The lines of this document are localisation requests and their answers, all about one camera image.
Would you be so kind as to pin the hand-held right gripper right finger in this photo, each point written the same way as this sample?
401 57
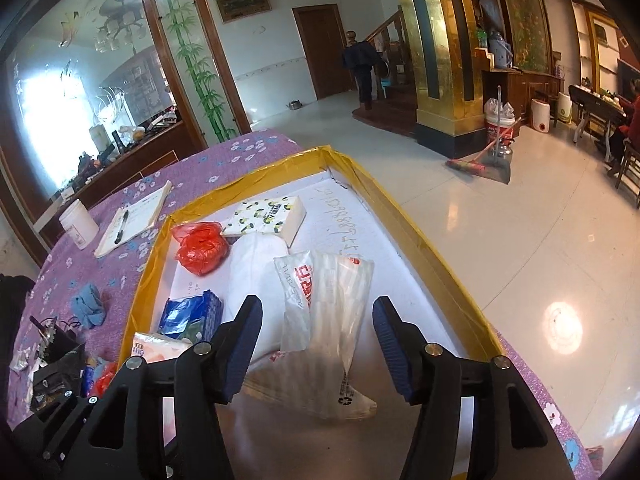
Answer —
392 350

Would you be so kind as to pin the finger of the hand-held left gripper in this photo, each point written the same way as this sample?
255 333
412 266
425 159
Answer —
70 427

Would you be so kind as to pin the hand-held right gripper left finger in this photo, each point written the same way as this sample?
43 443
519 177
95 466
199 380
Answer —
240 345

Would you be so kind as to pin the black foil packet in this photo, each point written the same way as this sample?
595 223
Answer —
55 380

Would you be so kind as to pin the clear bag of paper cups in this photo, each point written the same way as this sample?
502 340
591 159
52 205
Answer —
320 320

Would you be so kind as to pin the yellow taped cardboard box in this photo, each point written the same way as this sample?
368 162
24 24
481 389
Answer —
385 260

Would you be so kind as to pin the blue tissue packet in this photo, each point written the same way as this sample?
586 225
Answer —
190 315

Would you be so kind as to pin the white towel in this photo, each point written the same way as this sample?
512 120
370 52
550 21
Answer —
255 280

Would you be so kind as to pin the white orange packet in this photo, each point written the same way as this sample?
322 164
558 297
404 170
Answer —
160 347

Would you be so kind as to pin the silver foil packet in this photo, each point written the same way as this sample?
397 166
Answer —
20 360

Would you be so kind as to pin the red plastic bag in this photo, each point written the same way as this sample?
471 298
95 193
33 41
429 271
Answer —
200 250

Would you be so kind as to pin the blue cloth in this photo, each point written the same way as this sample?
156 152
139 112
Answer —
89 305

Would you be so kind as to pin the green print tissue pack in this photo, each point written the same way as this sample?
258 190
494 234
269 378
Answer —
260 217

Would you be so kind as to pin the black bag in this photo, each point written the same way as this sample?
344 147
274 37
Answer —
12 310

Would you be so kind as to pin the white notebook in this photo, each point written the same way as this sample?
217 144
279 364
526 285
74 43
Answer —
140 215

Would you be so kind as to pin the black pen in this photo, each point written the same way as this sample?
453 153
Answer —
121 227

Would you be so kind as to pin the colourful broom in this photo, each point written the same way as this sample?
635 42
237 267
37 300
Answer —
465 166

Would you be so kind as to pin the white plastic jar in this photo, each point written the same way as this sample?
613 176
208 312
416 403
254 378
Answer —
79 225

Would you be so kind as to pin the grey dustpan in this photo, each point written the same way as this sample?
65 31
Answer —
497 167

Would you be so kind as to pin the wooden sideboard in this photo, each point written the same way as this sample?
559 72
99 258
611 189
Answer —
150 150

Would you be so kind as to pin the wooden staircase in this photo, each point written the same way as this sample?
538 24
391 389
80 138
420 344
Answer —
390 110

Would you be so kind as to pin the red white bucket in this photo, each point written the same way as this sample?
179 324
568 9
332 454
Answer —
497 130

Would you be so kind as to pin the metal kettle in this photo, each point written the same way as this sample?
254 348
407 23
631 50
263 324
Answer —
294 105

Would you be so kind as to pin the blue stool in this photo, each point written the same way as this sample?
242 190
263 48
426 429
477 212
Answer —
386 85

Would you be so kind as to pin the bamboo painted glass panel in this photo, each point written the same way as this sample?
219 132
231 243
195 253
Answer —
190 60

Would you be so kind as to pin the golden pillar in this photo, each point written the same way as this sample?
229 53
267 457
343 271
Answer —
440 60

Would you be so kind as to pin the dark wooden cabinet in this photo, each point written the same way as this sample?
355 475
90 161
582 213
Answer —
530 90

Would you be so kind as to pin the wood framed glass partition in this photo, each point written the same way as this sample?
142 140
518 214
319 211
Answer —
60 110

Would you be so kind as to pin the wooden chair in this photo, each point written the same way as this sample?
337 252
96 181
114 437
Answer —
627 170

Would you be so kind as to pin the white green floor appliance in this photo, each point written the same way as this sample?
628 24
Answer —
565 107

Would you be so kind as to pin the brown wooden door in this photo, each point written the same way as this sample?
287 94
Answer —
322 50

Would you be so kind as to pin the blue thermos flask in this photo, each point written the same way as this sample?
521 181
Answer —
500 52

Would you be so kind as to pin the dark folding table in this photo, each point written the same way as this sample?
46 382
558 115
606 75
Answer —
595 102

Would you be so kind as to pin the green bottle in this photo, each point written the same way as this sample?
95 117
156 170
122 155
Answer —
482 39

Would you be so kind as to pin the large landscape painting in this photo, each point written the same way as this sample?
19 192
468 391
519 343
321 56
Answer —
522 20

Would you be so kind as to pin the white shelf unit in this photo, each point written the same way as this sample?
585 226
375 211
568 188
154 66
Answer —
607 55

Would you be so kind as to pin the framed wall picture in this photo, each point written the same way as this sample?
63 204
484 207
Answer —
244 5

